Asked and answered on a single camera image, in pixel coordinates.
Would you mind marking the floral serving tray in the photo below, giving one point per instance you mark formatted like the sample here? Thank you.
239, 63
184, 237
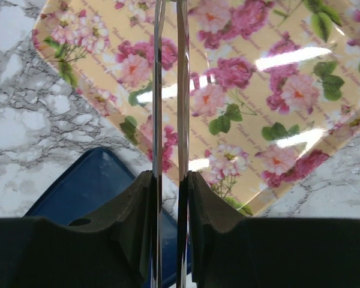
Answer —
274, 85

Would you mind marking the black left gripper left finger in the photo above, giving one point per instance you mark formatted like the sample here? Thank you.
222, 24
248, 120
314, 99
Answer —
108, 247

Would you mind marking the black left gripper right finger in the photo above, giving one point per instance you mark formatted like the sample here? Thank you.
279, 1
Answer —
231, 250

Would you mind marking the blue box lid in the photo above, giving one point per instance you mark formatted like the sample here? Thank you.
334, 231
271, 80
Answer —
94, 178

